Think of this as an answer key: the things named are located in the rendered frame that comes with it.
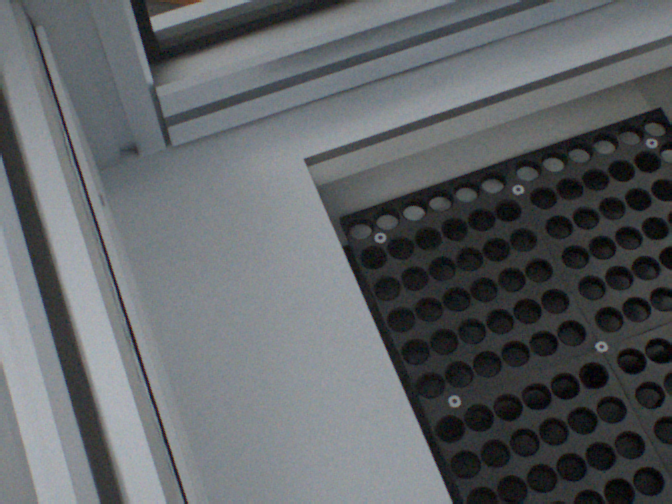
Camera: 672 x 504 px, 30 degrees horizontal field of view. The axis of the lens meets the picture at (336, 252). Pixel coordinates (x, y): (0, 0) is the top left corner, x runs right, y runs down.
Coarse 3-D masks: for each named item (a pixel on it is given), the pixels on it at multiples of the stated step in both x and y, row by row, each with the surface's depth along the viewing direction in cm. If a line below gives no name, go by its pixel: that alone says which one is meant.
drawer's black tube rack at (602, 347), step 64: (512, 192) 62; (576, 192) 65; (640, 192) 62; (384, 256) 61; (448, 256) 61; (512, 256) 61; (576, 256) 64; (640, 256) 60; (384, 320) 59; (448, 320) 59; (512, 320) 59; (576, 320) 59; (640, 320) 62; (448, 384) 57; (512, 384) 57; (576, 384) 57; (640, 384) 57; (448, 448) 56; (512, 448) 56; (576, 448) 56; (640, 448) 58
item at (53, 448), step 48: (0, 144) 39; (0, 192) 34; (0, 240) 31; (0, 288) 28; (48, 288) 38; (0, 336) 25; (48, 336) 34; (0, 384) 23; (48, 384) 30; (0, 432) 22; (48, 432) 27; (0, 480) 20; (48, 480) 25; (96, 480) 33
